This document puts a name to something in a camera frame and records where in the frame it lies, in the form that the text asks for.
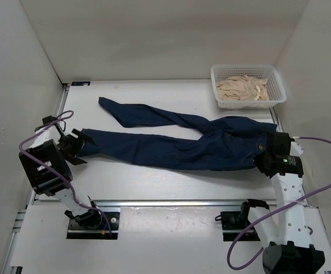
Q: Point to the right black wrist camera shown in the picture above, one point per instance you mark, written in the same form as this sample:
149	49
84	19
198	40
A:
278	143

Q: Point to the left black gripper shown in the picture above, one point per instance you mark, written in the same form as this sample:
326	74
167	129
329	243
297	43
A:
71	156

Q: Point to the small dark label sticker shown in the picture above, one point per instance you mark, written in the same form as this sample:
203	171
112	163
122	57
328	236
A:
81	83

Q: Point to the white plastic mesh basket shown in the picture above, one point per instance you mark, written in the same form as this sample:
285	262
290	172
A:
274	86

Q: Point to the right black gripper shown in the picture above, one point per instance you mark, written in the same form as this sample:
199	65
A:
258	160

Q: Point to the aluminium front rail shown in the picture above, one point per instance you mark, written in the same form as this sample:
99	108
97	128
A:
170	203

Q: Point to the beige cloth in basket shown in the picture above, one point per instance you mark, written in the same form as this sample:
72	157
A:
242	88

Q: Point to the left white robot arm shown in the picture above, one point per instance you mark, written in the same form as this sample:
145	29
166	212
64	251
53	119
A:
46	165

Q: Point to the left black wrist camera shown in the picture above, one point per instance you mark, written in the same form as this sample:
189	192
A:
49	123

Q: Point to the dark blue denim trousers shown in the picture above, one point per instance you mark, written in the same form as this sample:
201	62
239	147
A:
226	144

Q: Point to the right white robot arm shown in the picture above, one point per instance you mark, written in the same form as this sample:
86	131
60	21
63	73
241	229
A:
288	247

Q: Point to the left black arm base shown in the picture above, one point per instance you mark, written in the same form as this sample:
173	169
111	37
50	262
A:
93	226

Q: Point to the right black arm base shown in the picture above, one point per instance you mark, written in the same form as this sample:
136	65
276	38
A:
233	222

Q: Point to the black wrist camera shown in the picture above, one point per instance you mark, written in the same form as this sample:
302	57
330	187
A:
49	123
278	143

